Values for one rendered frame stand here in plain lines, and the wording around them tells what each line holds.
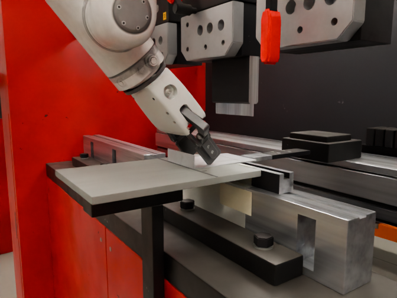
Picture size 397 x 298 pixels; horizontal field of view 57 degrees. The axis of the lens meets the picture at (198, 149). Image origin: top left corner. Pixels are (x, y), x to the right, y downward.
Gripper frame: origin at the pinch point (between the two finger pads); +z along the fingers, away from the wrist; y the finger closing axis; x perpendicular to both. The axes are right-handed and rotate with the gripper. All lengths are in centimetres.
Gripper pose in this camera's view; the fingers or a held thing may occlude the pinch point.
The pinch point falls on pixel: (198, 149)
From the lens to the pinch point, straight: 61.3
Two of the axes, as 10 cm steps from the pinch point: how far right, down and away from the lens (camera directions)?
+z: 5.3, 7.0, 4.7
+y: -5.6, -1.3, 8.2
